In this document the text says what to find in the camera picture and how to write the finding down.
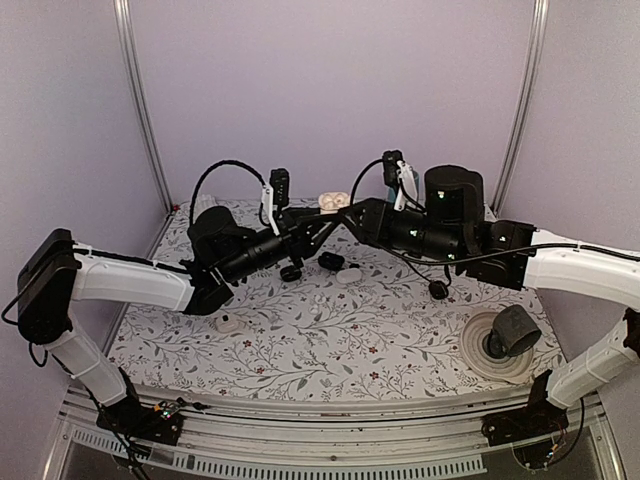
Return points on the dark grey mug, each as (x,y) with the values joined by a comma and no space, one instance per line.
(513,332)

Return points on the cream earbud charging case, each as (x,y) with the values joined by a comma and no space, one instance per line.
(332,202)

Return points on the aluminium frame post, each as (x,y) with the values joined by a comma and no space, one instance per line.
(532,63)
(125,29)

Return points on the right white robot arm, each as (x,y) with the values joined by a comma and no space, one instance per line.
(452,230)

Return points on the white ribbed plate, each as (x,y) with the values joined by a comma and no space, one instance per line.
(513,370)

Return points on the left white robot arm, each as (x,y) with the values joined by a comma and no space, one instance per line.
(224,253)

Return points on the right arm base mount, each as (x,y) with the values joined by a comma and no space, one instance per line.
(537,417)

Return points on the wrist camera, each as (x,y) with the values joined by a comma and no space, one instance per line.
(390,160)
(280,181)

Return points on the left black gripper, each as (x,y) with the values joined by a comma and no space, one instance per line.
(297,235)

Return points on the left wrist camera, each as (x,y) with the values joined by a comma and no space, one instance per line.
(280,181)

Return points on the front aluminium rail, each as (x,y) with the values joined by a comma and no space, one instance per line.
(433,438)

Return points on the black round earbud case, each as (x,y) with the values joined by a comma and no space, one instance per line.
(290,274)

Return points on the white case with black dot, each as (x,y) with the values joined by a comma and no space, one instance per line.
(226,324)

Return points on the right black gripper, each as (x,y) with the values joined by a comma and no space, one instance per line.
(374,213)

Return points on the black small earbud case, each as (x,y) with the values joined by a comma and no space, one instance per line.
(438,290)

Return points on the white ribbed vase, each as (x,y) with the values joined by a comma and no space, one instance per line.
(203,203)

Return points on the floral patterned table mat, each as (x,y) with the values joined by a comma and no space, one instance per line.
(382,337)

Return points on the teal vase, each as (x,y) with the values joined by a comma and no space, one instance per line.
(402,184)

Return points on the black open earbud case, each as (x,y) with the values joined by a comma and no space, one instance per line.
(331,261)

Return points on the right aluminium frame post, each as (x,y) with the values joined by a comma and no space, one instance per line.
(532,63)

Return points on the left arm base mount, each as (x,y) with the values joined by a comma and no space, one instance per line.
(130,418)

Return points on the left aluminium frame post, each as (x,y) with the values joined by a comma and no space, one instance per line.
(125,29)

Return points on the white oval earbud case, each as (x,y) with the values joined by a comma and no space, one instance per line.
(348,276)

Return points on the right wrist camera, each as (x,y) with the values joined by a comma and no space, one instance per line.
(390,160)

